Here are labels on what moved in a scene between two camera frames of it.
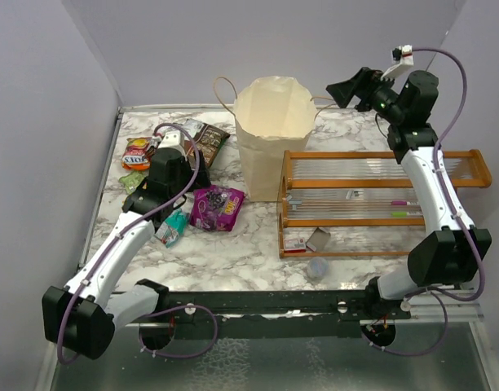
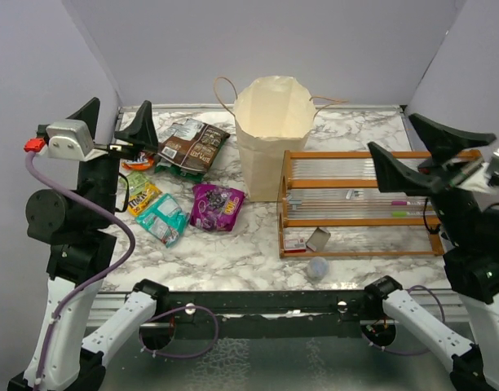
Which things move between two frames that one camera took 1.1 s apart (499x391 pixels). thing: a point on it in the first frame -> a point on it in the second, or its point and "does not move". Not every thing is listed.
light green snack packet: x=131 y=181 does not move
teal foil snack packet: x=174 y=227 does not move
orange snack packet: x=138 y=153 does not move
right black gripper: x=364 y=85 -> x=440 y=140
